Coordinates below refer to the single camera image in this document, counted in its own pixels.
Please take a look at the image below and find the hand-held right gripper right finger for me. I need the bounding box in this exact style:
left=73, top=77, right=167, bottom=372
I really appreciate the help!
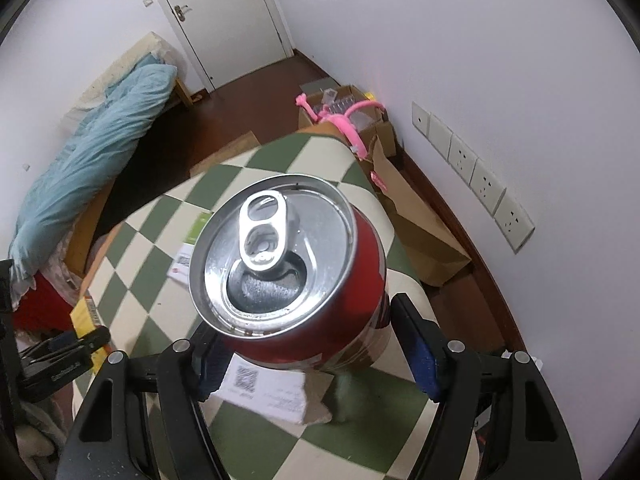
left=391, top=292, right=583, bottom=480

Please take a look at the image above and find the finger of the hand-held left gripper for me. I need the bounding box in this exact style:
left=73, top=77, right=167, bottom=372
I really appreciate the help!
left=20, top=326, right=112, bottom=361

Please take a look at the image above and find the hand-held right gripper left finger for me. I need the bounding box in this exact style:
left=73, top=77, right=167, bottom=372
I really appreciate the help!
left=57, top=322, right=231, bottom=480

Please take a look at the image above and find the yellow box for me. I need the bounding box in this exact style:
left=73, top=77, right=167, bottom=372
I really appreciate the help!
left=69, top=294, right=110, bottom=363

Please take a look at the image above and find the red soda can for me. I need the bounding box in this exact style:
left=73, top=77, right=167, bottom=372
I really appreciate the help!
left=189, top=174, right=392, bottom=373

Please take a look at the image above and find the red blanket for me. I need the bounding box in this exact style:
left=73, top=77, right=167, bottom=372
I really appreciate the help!
left=12, top=274, right=76, bottom=331

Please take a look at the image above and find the white fluffy cloth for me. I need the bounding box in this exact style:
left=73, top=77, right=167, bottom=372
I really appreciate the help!
left=15, top=400, right=70, bottom=467

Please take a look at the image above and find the green checkered tablecloth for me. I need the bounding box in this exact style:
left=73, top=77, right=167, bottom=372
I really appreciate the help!
left=72, top=132, right=481, bottom=480

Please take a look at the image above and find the floral mattress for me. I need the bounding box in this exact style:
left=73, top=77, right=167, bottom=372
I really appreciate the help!
left=47, top=237, right=88, bottom=293

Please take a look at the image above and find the white barcode box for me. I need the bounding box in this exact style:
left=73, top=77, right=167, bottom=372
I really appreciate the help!
left=212, top=352, right=333, bottom=426

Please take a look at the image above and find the brown paper bag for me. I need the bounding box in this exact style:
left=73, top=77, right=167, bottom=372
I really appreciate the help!
left=367, top=135, right=473, bottom=286

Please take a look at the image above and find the green and white box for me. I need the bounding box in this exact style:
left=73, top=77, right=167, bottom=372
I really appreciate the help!
left=170, top=212, right=213, bottom=281

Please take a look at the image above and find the bed with blue duvet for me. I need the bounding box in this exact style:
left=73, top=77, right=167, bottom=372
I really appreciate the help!
left=7, top=55, right=178, bottom=281

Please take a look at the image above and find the flat brown cardboard box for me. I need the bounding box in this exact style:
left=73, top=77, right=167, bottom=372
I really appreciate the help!
left=190, top=131, right=261, bottom=177

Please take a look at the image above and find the open cardboard box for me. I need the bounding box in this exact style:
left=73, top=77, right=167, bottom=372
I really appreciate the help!
left=298, top=85, right=397, bottom=161

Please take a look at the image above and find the pink plush toy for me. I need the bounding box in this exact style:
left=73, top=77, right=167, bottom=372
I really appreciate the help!
left=296, top=94, right=388, bottom=161

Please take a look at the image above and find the clear plastic packaging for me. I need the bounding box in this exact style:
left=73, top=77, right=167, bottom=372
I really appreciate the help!
left=320, top=87, right=373, bottom=126

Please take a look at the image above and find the white bed sheet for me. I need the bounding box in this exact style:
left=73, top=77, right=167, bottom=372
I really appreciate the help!
left=60, top=32, right=176, bottom=126

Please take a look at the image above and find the white door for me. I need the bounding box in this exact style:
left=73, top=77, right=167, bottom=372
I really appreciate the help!
left=140, top=0, right=293, bottom=93

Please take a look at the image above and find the wooden bed frame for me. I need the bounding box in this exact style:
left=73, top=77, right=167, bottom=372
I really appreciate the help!
left=65, top=77, right=193, bottom=278

